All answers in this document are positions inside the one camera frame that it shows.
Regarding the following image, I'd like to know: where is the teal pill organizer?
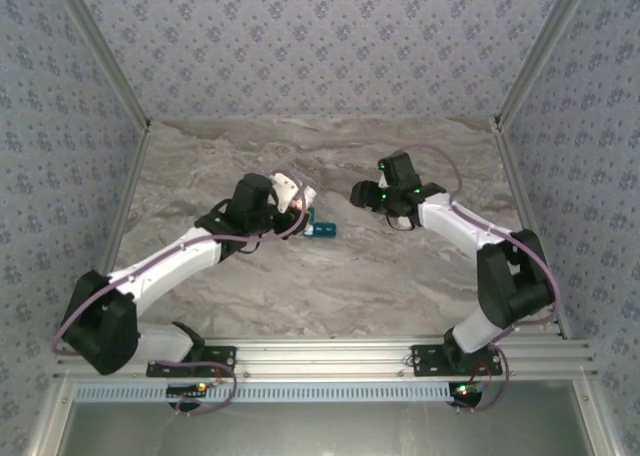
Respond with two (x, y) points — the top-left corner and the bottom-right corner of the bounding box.
(302, 207), (339, 239)

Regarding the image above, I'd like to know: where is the grey metal sheet panel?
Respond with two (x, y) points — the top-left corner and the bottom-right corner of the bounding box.
(59, 400), (596, 456)

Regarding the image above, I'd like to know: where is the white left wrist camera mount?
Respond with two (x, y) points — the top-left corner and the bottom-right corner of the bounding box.
(269, 173), (306, 212)

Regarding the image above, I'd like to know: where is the aluminium table side rail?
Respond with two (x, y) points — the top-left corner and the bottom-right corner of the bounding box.
(77, 125), (154, 342)
(492, 120), (571, 340)

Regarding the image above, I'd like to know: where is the aluminium front rail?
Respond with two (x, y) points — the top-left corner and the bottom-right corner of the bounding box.
(53, 336), (599, 381)

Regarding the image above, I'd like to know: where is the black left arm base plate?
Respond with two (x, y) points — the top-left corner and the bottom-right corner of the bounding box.
(145, 344), (237, 379)

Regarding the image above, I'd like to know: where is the grey slotted cable duct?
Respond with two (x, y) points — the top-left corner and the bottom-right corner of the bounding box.
(73, 381), (456, 404)

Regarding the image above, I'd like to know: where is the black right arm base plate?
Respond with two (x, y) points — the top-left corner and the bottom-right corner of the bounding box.
(410, 344), (503, 377)

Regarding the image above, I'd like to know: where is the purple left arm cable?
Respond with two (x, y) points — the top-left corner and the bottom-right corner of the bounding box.
(52, 168), (310, 417)

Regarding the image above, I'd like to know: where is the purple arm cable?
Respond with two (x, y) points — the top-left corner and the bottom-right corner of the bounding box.
(399, 143), (561, 415)
(52, 168), (310, 417)

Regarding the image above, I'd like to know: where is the aluminium rear frame post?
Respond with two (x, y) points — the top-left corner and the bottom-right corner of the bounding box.
(493, 0), (597, 133)
(48, 0), (153, 133)

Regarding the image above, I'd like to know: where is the aluminium frame post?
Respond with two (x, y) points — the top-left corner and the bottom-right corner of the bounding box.
(48, 0), (153, 133)
(24, 379), (76, 456)
(572, 378), (621, 456)
(493, 0), (597, 133)

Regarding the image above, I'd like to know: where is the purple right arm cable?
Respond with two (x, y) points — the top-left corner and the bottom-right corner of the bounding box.
(399, 143), (561, 415)

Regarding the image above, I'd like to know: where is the aluminium lower frame post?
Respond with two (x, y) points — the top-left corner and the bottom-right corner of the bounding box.
(572, 378), (621, 456)
(24, 379), (76, 456)

